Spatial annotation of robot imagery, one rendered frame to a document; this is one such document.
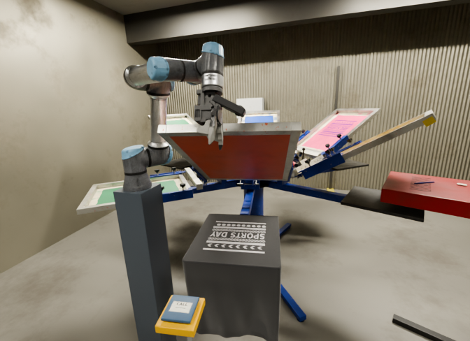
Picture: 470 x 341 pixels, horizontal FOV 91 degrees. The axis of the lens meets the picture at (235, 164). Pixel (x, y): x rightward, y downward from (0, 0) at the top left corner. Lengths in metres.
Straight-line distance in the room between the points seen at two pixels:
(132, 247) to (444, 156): 4.85
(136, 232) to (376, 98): 4.25
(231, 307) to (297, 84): 3.99
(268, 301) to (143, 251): 0.72
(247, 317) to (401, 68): 4.38
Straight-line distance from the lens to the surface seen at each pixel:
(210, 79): 0.81
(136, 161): 1.33
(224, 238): 1.28
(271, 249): 1.20
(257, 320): 1.33
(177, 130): 0.99
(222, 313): 1.31
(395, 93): 4.83
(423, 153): 5.09
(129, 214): 1.41
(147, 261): 1.50
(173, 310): 0.93
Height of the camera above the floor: 1.62
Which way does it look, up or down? 14 degrees down
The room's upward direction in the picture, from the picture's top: 2 degrees counter-clockwise
